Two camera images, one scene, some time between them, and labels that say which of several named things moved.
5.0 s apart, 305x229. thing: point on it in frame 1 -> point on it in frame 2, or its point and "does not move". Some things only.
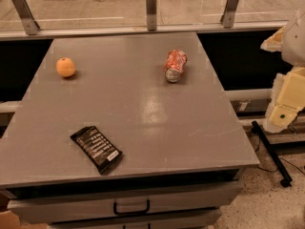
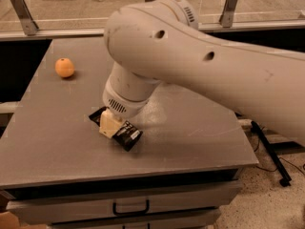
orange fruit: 66,67 does not move
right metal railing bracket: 228,17 does not move
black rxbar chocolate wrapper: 96,147 -> 128,135
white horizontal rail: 35,34 does not move
